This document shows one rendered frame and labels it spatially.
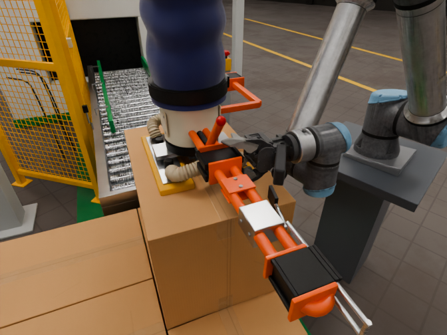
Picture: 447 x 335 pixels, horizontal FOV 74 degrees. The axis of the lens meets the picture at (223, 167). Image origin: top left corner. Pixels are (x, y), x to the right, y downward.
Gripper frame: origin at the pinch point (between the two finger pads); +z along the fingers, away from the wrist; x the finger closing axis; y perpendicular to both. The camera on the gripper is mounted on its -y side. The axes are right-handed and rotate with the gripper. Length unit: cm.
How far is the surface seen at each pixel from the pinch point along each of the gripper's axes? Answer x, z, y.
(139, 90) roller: -54, -4, 218
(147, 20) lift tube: 29.0, 9.8, 23.7
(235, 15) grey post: -15, -154, 347
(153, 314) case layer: -53, 23, 2
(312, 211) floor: -107, -97, 69
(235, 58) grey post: -71, -155, 345
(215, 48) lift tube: 22.6, -5.6, 19.3
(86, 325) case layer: -53, 44, 6
